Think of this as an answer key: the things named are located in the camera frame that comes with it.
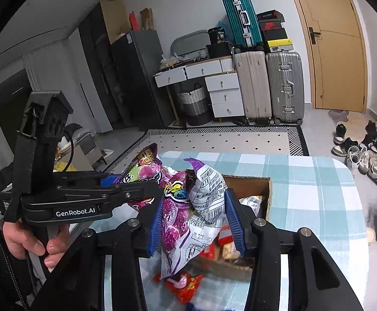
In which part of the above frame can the brown cardboard box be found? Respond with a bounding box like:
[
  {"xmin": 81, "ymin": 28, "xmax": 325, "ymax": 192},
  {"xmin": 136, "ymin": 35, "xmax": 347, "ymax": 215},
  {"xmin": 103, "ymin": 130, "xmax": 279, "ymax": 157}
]
[{"xmin": 188, "ymin": 175, "xmax": 273, "ymax": 282}]

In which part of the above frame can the blue checked tablecloth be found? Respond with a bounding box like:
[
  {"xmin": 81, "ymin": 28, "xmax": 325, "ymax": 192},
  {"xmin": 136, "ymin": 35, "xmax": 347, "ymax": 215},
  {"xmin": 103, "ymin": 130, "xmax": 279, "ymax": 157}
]
[{"xmin": 101, "ymin": 151, "xmax": 368, "ymax": 311}]

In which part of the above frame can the person's left hand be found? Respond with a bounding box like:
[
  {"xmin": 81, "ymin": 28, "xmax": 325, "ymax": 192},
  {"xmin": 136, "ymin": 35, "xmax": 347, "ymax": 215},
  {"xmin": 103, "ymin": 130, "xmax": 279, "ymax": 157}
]
[{"xmin": 2, "ymin": 222, "xmax": 70, "ymax": 273}]

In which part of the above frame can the grey arched frame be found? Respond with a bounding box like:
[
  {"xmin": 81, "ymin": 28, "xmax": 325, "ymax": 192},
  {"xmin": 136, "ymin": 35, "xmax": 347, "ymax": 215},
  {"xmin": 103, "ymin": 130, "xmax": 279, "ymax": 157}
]
[{"xmin": 170, "ymin": 30, "xmax": 210, "ymax": 58}]

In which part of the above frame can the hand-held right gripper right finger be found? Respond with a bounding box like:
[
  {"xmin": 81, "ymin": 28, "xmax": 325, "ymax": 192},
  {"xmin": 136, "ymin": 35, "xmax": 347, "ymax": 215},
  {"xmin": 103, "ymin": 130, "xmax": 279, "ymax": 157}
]
[{"xmin": 225, "ymin": 188, "xmax": 364, "ymax": 311}]

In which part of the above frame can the tall brown cardboard sheet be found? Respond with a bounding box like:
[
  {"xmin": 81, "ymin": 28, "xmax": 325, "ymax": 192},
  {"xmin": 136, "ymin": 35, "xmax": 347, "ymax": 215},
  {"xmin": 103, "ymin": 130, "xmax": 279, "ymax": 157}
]
[{"xmin": 99, "ymin": 0, "xmax": 129, "ymax": 45}]

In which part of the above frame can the wooden door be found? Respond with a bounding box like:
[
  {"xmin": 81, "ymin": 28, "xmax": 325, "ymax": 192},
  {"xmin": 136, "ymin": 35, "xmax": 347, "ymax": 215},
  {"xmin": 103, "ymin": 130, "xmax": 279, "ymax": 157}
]
[{"xmin": 284, "ymin": 0, "xmax": 368, "ymax": 113}]

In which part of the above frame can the black cable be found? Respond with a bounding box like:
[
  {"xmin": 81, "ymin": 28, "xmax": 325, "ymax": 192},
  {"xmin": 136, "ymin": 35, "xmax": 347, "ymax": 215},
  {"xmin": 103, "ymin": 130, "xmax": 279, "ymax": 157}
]
[{"xmin": 62, "ymin": 128, "xmax": 76, "ymax": 173}]

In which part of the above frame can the white snack packet red top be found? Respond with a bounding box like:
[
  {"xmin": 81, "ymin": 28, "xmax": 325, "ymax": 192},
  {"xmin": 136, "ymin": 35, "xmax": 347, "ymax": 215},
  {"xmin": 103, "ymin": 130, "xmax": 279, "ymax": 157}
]
[{"xmin": 153, "ymin": 274, "xmax": 206, "ymax": 306}]

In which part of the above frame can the white drawer cabinet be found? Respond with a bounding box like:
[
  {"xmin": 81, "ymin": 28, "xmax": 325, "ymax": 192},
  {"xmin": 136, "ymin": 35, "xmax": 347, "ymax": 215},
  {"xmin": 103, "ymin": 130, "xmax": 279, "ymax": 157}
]
[{"xmin": 204, "ymin": 73, "xmax": 245, "ymax": 119}]

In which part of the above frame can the plain black shoe box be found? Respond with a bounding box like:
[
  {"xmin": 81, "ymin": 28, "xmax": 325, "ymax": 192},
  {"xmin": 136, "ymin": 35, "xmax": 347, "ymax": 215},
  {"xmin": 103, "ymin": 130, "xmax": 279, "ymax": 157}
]
[{"xmin": 261, "ymin": 27, "xmax": 288, "ymax": 41}]

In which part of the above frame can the red and black shoe box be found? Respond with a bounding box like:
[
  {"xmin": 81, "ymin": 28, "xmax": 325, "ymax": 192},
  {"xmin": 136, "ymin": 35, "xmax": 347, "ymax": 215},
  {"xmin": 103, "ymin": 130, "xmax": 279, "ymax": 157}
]
[{"xmin": 260, "ymin": 19, "xmax": 286, "ymax": 32}]

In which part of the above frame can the grey woven laundry basket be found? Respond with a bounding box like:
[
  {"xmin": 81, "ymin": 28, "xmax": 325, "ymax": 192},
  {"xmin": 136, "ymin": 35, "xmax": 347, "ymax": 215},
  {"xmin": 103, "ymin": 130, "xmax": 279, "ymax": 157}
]
[{"xmin": 179, "ymin": 82, "xmax": 210, "ymax": 127}]

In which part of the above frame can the cluster of worn sneakers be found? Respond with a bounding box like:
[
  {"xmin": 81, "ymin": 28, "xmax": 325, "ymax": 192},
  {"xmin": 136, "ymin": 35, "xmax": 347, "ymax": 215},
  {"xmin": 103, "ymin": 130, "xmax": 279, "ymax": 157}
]
[{"xmin": 332, "ymin": 119, "xmax": 377, "ymax": 195}]

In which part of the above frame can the black storage box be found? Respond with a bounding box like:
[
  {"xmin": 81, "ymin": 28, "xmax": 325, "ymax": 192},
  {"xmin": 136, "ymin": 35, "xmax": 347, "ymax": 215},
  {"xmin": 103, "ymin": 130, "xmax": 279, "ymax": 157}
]
[{"xmin": 206, "ymin": 43, "xmax": 234, "ymax": 58}]

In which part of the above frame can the black printed tub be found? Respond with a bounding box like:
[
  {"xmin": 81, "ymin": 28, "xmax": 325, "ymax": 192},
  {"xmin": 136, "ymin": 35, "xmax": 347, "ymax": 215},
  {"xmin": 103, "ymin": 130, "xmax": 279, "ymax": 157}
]
[{"xmin": 207, "ymin": 26, "xmax": 230, "ymax": 45}]

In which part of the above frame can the black wardrobe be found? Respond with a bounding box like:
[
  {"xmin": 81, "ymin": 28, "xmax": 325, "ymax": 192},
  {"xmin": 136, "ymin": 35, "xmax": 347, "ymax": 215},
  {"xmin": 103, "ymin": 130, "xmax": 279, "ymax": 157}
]
[{"xmin": 77, "ymin": 5, "xmax": 128, "ymax": 134}]

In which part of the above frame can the black door handle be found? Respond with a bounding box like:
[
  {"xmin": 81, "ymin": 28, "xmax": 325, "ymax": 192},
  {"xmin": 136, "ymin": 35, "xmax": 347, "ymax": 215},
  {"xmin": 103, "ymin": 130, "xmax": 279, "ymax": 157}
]
[{"xmin": 308, "ymin": 26, "xmax": 322, "ymax": 44}]

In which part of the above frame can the white patterned rug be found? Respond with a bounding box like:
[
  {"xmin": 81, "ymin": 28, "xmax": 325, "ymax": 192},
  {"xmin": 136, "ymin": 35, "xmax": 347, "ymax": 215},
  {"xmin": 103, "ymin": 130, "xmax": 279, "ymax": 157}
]
[{"xmin": 104, "ymin": 125, "xmax": 310, "ymax": 173}]

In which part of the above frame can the white dressing desk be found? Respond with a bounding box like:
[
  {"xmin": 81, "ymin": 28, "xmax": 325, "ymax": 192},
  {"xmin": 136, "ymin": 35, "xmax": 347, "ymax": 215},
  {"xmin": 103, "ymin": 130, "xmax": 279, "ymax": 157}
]
[{"xmin": 154, "ymin": 56, "xmax": 235, "ymax": 127}]

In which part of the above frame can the small brown paper bag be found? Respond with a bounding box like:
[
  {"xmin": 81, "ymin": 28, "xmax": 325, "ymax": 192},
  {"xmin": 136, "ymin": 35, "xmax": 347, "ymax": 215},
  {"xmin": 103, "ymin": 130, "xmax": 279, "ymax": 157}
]
[{"xmin": 139, "ymin": 7, "xmax": 155, "ymax": 32}]

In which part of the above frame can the dark grey refrigerator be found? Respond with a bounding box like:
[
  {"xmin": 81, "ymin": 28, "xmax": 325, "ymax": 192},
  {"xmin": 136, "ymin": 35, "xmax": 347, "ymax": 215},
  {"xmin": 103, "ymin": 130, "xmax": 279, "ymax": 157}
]
[{"xmin": 111, "ymin": 30, "xmax": 176, "ymax": 131}]

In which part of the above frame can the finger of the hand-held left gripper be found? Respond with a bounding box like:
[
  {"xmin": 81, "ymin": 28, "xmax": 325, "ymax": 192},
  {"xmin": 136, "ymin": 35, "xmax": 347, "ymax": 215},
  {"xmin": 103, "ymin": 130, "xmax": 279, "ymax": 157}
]
[
  {"xmin": 99, "ymin": 181, "xmax": 166, "ymax": 215},
  {"xmin": 55, "ymin": 170, "xmax": 122, "ymax": 190}
]

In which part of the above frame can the teal suitcase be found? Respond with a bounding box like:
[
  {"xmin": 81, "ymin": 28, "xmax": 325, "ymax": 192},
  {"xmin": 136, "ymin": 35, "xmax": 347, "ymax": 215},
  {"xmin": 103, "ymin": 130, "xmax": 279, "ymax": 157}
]
[{"xmin": 222, "ymin": 0, "xmax": 264, "ymax": 49}]

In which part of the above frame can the beige suitcase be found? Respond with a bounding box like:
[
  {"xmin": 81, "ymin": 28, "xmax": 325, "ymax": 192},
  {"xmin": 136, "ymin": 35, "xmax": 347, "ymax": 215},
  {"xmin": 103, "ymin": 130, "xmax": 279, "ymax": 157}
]
[{"xmin": 233, "ymin": 51, "xmax": 273, "ymax": 125}]

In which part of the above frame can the large red snack bag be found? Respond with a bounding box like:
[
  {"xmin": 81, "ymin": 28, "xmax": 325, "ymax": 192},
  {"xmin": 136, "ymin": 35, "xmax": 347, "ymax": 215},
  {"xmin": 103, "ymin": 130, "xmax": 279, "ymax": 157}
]
[{"xmin": 204, "ymin": 241, "xmax": 223, "ymax": 261}]

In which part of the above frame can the light purple-framed snack bag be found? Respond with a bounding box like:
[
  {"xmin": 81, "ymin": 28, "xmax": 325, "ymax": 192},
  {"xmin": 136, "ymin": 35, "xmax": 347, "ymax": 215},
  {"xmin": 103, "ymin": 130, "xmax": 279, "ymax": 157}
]
[{"xmin": 115, "ymin": 143, "xmax": 165, "ymax": 211}]

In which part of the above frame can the black shoe box red stripe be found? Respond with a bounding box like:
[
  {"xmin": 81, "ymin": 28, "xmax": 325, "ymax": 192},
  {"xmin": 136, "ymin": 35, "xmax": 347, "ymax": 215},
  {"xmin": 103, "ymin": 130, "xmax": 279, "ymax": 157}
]
[{"xmin": 256, "ymin": 10, "xmax": 285, "ymax": 22}]

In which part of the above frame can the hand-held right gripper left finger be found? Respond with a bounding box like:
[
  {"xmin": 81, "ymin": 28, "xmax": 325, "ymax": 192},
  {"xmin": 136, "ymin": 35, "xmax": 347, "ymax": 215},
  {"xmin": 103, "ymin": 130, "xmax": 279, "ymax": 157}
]
[{"xmin": 30, "ymin": 197, "xmax": 166, "ymax": 311}]

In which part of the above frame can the silver suitcase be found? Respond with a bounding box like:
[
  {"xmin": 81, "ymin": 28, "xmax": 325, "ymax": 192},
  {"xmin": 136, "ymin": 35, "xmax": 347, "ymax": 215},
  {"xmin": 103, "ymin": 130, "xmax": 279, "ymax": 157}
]
[{"xmin": 265, "ymin": 51, "xmax": 305, "ymax": 124}]

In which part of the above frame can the plastic bag of goods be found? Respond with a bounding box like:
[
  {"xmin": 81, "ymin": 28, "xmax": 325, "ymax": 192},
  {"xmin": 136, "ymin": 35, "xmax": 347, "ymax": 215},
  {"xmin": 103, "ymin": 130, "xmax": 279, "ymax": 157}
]
[{"xmin": 159, "ymin": 53, "xmax": 184, "ymax": 70}]

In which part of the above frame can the dark purple grape snack bag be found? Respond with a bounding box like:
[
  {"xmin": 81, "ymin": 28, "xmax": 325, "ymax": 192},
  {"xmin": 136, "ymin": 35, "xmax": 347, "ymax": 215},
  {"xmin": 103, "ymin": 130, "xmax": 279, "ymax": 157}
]
[{"xmin": 158, "ymin": 157, "xmax": 230, "ymax": 282}]

